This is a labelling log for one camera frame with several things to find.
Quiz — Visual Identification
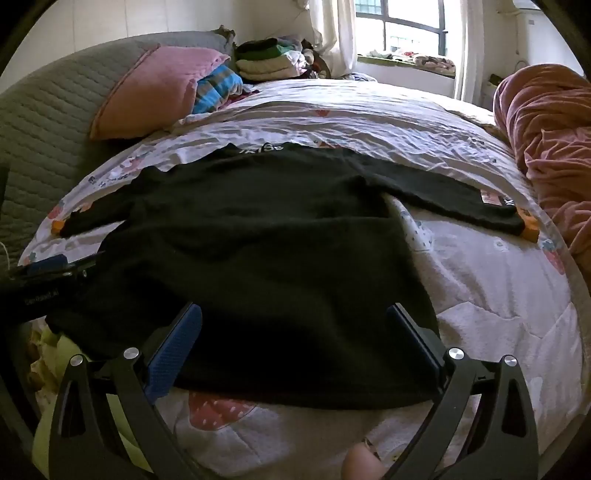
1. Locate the person's right hand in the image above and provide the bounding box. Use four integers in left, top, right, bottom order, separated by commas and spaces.
342, 438, 389, 480

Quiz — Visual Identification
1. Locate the pink pillow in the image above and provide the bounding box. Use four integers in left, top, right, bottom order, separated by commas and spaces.
90, 45, 230, 140

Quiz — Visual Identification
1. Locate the yellow-green cloth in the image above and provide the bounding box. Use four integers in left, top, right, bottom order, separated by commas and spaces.
30, 332, 153, 480

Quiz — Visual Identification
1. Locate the grey ruffled pillow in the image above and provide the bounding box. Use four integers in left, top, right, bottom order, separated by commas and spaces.
134, 28, 236, 61

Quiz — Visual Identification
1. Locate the blue striped blanket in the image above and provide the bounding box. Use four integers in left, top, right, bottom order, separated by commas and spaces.
191, 65, 244, 114

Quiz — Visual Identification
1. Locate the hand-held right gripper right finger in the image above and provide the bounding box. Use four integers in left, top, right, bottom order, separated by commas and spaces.
385, 302, 541, 480

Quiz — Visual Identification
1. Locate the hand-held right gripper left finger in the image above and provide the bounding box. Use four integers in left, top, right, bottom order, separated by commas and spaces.
48, 302, 204, 480

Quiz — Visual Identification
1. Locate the strawberry print bedsheet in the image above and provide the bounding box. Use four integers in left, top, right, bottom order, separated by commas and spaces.
18, 78, 587, 480

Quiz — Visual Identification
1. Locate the cream curtain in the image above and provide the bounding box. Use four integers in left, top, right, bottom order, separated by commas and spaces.
455, 0, 485, 100
307, 0, 358, 79

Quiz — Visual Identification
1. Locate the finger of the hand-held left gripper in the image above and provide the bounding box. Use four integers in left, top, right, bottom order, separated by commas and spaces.
62, 250, 108, 278
17, 254, 70, 278

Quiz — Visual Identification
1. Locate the stack of folded clothes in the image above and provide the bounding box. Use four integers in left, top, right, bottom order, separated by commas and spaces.
235, 38, 331, 80

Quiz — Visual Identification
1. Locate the black sweater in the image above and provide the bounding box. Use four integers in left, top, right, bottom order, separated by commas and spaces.
46, 143, 539, 409

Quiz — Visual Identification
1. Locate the floral patterned cloth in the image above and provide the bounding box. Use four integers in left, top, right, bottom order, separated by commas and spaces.
358, 48, 458, 77

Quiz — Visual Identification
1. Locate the pink blanket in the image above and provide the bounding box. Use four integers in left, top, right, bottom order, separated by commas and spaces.
493, 65, 591, 259

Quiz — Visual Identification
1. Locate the window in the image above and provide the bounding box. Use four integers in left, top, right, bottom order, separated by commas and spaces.
355, 0, 448, 56

